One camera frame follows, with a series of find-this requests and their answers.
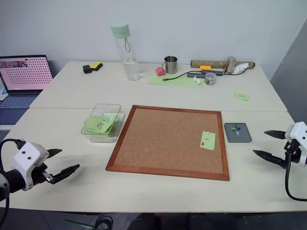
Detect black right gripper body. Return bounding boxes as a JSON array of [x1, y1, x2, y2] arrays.
[[284, 140, 301, 166]]

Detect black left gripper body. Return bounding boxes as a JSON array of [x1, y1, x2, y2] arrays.
[[29, 162, 54, 186]]

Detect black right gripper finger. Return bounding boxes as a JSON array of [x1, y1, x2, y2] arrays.
[[263, 130, 287, 140], [252, 149, 287, 171]]

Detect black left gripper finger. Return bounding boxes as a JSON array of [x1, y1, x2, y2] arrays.
[[47, 148, 63, 159], [49, 164, 81, 185]]

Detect small green note with writing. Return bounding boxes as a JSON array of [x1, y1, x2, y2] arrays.
[[233, 92, 250, 102]]

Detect clear glass jar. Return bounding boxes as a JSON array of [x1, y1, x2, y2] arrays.
[[204, 73, 216, 86]]

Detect grey plastic tray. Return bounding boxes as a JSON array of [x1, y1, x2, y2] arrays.
[[224, 122, 253, 144]]

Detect stack of green notes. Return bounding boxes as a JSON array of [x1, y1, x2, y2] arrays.
[[83, 115, 115, 136]]

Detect green stick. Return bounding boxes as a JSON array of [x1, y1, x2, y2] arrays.
[[63, 218, 93, 230]]

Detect clear plastic box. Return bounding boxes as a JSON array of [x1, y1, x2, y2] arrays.
[[81, 103, 126, 144]]

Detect crumpled white tissue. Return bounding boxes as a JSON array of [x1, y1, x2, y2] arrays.
[[232, 62, 249, 74]]

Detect steel cylinder canister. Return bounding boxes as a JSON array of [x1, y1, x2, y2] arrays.
[[224, 56, 237, 74]]

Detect open laptop with pink screen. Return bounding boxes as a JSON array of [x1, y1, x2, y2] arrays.
[[0, 54, 54, 125]]

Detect grey USB hub bar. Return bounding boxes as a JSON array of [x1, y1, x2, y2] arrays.
[[187, 69, 225, 79]]

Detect brown cardboard tube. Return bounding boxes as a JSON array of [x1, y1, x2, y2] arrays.
[[190, 59, 256, 69]]

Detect large green paper sheet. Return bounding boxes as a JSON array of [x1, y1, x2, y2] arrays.
[[147, 72, 205, 89]]

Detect clear bottle with green lid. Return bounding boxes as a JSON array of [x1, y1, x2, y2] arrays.
[[110, 21, 141, 81]]

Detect stainless steel mug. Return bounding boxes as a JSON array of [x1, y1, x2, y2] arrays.
[[161, 56, 178, 74]]

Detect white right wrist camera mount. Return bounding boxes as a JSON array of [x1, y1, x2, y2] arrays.
[[284, 121, 307, 168]]

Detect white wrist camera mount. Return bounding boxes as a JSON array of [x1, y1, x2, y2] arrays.
[[284, 121, 307, 168], [13, 141, 48, 192]]

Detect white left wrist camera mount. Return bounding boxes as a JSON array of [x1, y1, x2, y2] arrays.
[[13, 141, 48, 192]]

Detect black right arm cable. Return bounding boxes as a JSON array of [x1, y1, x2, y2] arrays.
[[284, 153, 307, 202]]

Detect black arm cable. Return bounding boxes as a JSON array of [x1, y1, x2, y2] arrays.
[[284, 153, 307, 202], [0, 138, 26, 230]]

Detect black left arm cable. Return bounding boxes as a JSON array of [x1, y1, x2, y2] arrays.
[[0, 138, 26, 230]]

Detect coiled black cable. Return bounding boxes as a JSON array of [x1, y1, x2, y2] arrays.
[[94, 213, 114, 230]]

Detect cork board with wooden frame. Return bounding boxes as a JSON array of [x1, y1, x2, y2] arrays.
[[105, 104, 230, 182]]

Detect black USB cable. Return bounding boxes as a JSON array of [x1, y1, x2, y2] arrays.
[[163, 70, 243, 82]]

